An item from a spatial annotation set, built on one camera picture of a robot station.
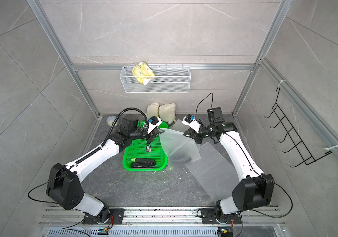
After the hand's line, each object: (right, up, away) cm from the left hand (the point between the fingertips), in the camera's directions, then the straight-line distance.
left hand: (162, 127), depth 77 cm
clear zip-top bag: (+10, -13, +7) cm, 18 cm away
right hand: (+14, -3, 0) cm, 14 cm away
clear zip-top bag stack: (+32, -27, +12) cm, 43 cm away
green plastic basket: (-17, -15, +21) cm, 31 cm away
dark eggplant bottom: (-16, -24, +10) cm, 30 cm away
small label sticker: (-11, -15, +21) cm, 28 cm away
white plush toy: (+1, +11, +32) cm, 34 cm away
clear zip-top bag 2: (+11, 0, +30) cm, 32 cm away
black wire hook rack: (+61, -11, -16) cm, 64 cm away
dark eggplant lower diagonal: (-12, -21, +11) cm, 27 cm away
